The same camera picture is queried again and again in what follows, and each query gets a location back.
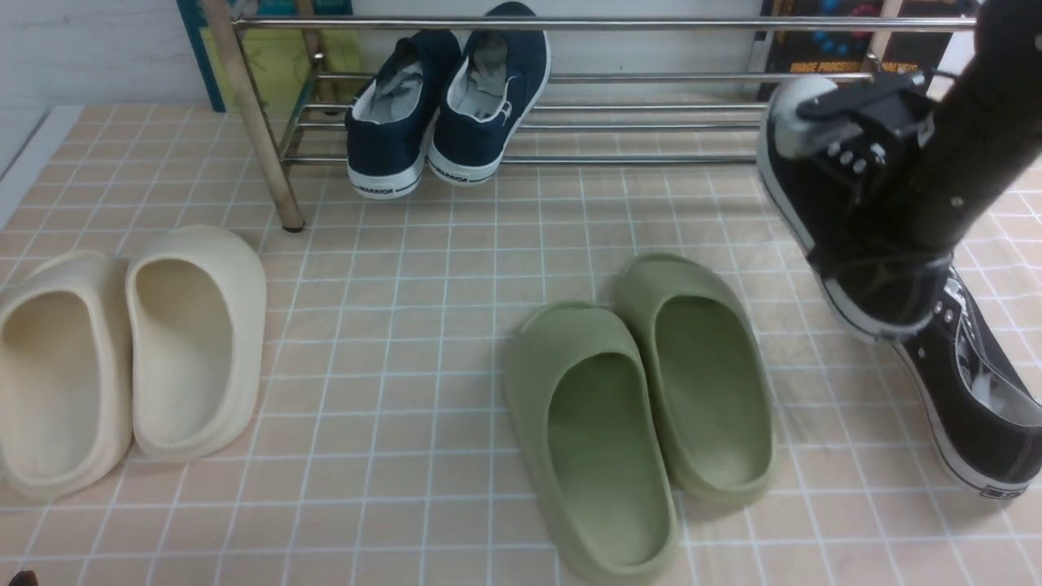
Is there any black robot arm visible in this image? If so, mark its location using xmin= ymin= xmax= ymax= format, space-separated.
xmin=774 ymin=1 xmax=1040 ymax=257

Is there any green foam slide left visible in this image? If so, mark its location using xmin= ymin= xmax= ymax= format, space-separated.
xmin=503 ymin=300 xmax=678 ymax=585

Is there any black poster board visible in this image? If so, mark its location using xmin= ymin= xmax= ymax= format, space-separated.
xmin=748 ymin=1 xmax=979 ymax=74

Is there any navy canvas sneaker left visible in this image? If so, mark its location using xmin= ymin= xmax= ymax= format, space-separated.
xmin=345 ymin=29 xmax=461 ymax=200

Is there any cream foam slide left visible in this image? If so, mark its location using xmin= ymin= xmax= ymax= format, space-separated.
xmin=1 ymin=250 xmax=133 ymax=500

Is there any navy canvas sneaker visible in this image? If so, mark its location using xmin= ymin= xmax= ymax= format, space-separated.
xmin=345 ymin=29 xmax=461 ymax=200
xmin=427 ymin=29 xmax=551 ymax=186

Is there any green foam slide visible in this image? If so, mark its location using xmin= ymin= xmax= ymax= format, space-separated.
xmin=613 ymin=252 xmax=777 ymax=505
xmin=503 ymin=300 xmax=678 ymax=585

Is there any green foam slide right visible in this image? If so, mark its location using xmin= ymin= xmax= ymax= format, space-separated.
xmin=613 ymin=252 xmax=777 ymax=505

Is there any cream foam slide right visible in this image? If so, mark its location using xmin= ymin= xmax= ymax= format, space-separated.
xmin=125 ymin=224 xmax=267 ymax=462

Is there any navy canvas sneaker right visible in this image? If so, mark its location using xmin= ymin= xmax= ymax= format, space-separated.
xmin=427 ymin=29 xmax=551 ymax=186

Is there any teal framed yellow board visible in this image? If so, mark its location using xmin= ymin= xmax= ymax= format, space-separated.
xmin=177 ymin=1 xmax=361 ymax=112

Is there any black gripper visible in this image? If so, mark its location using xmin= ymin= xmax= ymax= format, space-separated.
xmin=796 ymin=70 xmax=937 ymax=204

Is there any black canvas sneaker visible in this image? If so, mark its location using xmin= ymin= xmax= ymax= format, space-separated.
xmin=756 ymin=75 xmax=952 ymax=342
xmin=894 ymin=268 xmax=1041 ymax=500

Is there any metal shoe rack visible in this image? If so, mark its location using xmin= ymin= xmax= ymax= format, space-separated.
xmin=201 ymin=1 xmax=976 ymax=234

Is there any cream foam slide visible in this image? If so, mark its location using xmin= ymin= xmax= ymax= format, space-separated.
xmin=1 ymin=250 xmax=133 ymax=500
xmin=125 ymin=224 xmax=267 ymax=462

